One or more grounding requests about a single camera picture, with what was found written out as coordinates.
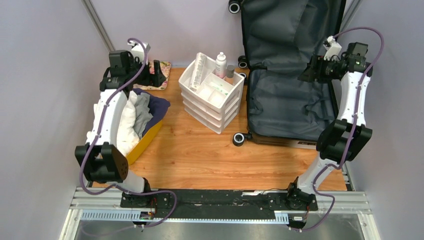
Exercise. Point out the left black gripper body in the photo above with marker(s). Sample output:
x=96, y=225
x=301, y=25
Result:
x=145, y=78

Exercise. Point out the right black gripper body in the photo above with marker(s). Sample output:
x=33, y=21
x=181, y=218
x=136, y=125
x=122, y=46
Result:
x=326, y=70

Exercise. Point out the navy blue garment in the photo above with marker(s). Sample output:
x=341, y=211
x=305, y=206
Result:
x=158, y=108

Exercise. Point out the white box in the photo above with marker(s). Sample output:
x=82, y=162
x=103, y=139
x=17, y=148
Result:
x=198, y=68

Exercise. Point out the white black space suitcase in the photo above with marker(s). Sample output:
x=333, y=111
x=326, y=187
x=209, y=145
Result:
x=279, y=38

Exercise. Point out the white plastic drawer organizer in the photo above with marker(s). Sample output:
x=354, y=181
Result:
x=216, y=102

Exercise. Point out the white towel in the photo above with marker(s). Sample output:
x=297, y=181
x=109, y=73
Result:
x=126, y=137

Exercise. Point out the teal white tube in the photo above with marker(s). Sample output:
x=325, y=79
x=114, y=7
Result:
x=221, y=65

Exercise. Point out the yellow plastic basket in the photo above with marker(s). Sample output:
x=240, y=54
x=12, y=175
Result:
x=144, y=142

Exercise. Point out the small brown box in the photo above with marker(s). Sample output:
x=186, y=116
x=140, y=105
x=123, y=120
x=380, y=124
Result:
x=230, y=72

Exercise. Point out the grey garment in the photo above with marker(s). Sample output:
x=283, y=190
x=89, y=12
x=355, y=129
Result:
x=142, y=113

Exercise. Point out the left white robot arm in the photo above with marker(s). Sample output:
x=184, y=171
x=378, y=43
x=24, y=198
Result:
x=99, y=158

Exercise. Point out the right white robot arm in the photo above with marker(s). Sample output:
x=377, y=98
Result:
x=344, y=137

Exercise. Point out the floral serving tray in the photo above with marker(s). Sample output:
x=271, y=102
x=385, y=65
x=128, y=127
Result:
x=166, y=67

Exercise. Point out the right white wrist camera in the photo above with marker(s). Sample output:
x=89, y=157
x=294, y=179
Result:
x=332, y=47

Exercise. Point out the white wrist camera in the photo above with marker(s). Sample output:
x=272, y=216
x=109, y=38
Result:
x=138, y=51
x=332, y=47

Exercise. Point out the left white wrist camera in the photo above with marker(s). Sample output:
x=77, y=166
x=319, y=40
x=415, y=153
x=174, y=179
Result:
x=138, y=51

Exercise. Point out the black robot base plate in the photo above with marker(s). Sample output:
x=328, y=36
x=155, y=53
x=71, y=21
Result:
x=291, y=207

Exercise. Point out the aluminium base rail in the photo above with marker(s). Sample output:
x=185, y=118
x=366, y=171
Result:
x=105, y=207

